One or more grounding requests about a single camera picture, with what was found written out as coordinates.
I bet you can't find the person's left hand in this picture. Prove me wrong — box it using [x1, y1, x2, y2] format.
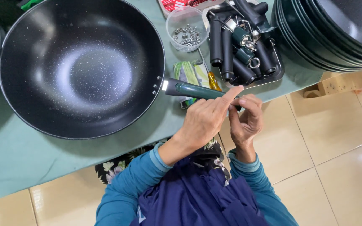
[173, 85, 244, 149]

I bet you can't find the person's right hand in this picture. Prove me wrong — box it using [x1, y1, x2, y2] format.
[228, 94, 264, 147]

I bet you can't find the large black wok green handle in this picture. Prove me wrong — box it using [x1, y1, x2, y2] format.
[0, 0, 243, 140]

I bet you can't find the green white striped cloth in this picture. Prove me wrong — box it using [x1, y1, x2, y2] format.
[173, 60, 212, 110]

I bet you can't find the metal tray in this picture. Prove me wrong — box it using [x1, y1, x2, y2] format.
[206, 0, 285, 90]

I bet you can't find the person's navy blue garment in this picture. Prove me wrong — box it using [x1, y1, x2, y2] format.
[130, 155, 269, 226]

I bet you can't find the heap of small metal nuts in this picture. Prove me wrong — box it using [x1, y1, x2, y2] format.
[172, 25, 202, 47]

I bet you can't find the person's black floral garment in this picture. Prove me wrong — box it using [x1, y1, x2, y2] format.
[94, 137, 232, 186]

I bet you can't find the wooden pallet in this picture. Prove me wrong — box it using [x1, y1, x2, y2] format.
[303, 65, 362, 99]

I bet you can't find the clear plastic cup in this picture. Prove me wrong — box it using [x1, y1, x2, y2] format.
[165, 7, 211, 53]

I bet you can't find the tall stack of black woks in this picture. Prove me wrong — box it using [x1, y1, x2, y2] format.
[271, 0, 362, 73]

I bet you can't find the red white box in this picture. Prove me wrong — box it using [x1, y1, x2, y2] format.
[158, 0, 226, 17]

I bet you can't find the teal table cover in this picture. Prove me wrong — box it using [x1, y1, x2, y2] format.
[0, 0, 326, 202]

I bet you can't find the bright green object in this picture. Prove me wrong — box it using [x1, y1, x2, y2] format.
[20, 0, 44, 12]

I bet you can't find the yellow handled screwdriver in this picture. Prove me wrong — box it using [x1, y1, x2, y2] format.
[197, 47, 222, 92]

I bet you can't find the pile of black pan handles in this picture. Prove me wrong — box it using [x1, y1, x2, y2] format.
[209, 0, 278, 85]

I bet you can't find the dark green handle cap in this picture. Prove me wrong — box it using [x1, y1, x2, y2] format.
[231, 27, 251, 46]
[235, 47, 256, 65]

